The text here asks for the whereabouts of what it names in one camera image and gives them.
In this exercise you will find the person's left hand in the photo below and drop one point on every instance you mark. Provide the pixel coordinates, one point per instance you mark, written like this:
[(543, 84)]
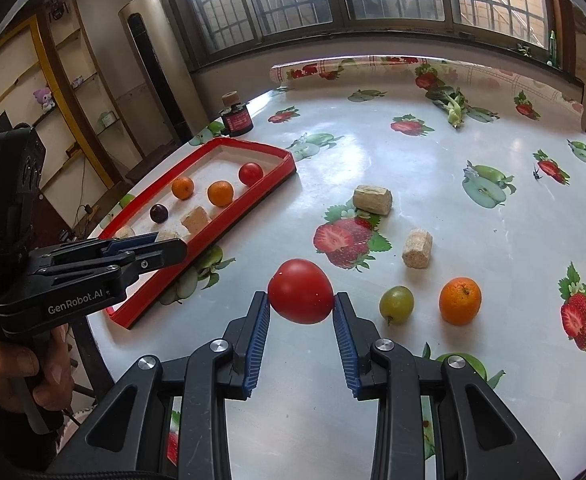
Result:
[(48, 370)]

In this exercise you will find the person's left forearm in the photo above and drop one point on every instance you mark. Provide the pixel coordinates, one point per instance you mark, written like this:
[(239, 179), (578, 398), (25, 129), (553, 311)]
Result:
[(3, 435)]

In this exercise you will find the black jar with red label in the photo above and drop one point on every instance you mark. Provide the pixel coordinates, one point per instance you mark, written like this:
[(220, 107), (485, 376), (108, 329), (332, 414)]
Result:
[(236, 119)]

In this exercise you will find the white tower air conditioner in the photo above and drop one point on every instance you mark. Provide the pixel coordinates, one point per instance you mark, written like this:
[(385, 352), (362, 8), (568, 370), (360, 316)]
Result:
[(158, 60)]

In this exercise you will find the dark purple plum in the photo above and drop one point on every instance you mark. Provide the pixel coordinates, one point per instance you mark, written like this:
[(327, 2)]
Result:
[(158, 213)]

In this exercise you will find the orange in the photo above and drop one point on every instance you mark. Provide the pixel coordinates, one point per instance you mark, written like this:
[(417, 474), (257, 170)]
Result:
[(220, 193), (183, 187), (459, 301)]

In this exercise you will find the purple plush toy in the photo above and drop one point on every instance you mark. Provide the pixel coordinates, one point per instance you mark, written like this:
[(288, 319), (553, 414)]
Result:
[(44, 98)]

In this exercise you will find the wooden shelf unit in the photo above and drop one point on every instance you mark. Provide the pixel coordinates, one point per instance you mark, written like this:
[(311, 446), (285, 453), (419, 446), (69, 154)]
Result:
[(73, 110)]

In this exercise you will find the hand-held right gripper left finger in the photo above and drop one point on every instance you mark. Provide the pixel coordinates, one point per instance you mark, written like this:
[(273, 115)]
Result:
[(255, 345)]

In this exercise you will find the green bottle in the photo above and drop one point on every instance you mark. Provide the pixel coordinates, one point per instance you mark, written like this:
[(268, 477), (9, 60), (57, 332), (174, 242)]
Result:
[(553, 47)]

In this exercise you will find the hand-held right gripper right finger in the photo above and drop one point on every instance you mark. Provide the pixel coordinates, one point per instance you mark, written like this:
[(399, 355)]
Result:
[(348, 345)]

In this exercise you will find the fruit printed tablecloth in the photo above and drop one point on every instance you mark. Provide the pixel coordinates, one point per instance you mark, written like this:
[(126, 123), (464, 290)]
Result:
[(423, 160)]

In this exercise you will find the red rimmed tray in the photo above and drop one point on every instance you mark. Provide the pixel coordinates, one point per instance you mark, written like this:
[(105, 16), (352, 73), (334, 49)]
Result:
[(213, 165)]

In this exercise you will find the small green white box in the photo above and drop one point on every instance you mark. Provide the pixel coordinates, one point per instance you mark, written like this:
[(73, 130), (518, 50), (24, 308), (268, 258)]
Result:
[(105, 119)]

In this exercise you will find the large red tomato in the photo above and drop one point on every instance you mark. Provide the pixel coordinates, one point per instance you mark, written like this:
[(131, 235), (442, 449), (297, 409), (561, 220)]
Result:
[(300, 290)]

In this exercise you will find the small red tomato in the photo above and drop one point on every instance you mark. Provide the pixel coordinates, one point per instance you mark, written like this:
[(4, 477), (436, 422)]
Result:
[(250, 173)]

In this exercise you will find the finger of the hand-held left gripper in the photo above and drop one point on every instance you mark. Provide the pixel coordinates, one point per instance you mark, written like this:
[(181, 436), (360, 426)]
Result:
[(163, 255), (133, 241)]

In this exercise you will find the cork stopper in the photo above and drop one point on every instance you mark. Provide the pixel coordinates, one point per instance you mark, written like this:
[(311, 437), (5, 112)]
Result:
[(231, 98)]

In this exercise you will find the bread chunk edge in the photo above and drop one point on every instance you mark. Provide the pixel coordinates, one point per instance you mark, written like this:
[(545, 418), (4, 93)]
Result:
[(123, 232)]

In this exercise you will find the bread chunk front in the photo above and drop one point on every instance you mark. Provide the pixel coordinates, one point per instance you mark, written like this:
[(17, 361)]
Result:
[(195, 219)]

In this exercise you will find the green leafy vegetable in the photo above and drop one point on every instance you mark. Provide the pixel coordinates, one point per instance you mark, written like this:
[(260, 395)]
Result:
[(453, 105)]

